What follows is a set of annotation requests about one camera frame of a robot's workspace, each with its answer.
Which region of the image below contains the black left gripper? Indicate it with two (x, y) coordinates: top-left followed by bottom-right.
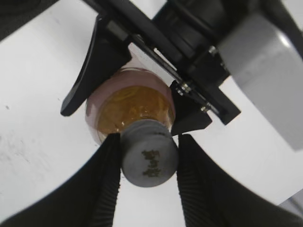
(86, 0), (240, 136)

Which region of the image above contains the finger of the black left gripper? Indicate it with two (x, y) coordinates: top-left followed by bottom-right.
(60, 14), (131, 116)

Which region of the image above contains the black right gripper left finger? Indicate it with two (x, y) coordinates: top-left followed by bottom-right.
(1, 133), (121, 227)

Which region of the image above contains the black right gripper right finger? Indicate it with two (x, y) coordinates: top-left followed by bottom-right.
(177, 134), (303, 227)

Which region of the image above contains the white bottle cap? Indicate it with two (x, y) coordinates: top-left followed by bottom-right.
(120, 119), (178, 188)

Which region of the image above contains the pink oolong tea bottle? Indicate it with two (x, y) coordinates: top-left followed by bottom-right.
(85, 68), (176, 144)

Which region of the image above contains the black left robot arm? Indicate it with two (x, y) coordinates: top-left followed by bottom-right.
(61, 0), (303, 135)

